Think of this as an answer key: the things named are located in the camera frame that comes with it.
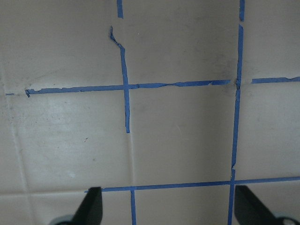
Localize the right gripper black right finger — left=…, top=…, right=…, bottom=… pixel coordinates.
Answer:
left=234, top=185, right=276, bottom=225

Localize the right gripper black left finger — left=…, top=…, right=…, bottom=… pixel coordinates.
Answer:
left=71, top=187, right=103, bottom=225

